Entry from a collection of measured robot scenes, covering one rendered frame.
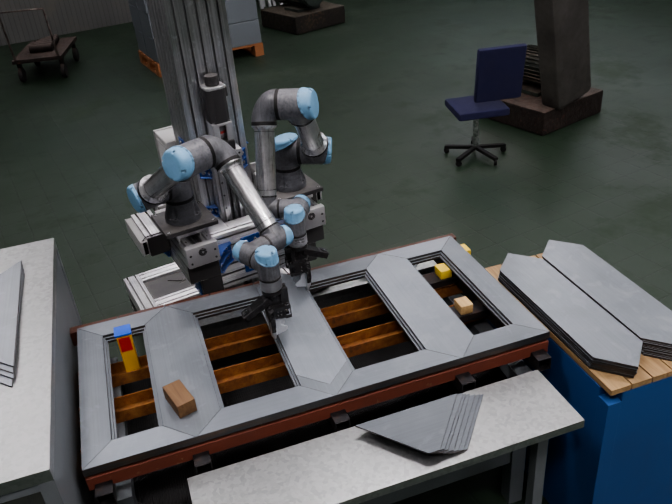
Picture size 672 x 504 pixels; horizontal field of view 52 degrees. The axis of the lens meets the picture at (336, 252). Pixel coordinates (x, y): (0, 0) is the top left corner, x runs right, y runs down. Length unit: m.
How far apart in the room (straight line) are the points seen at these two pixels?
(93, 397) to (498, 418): 1.31
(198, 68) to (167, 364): 1.20
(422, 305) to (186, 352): 0.87
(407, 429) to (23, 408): 1.11
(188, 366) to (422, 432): 0.83
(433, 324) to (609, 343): 0.59
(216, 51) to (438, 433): 1.73
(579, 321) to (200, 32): 1.81
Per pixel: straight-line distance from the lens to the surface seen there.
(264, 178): 2.65
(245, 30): 9.23
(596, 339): 2.50
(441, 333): 2.47
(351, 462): 2.18
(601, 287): 2.76
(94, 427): 2.35
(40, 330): 2.48
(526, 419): 2.32
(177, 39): 2.93
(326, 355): 2.40
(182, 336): 2.61
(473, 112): 5.57
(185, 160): 2.41
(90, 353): 2.66
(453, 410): 2.27
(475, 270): 2.81
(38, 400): 2.19
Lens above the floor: 2.36
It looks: 31 degrees down
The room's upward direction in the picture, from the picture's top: 5 degrees counter-clockwise
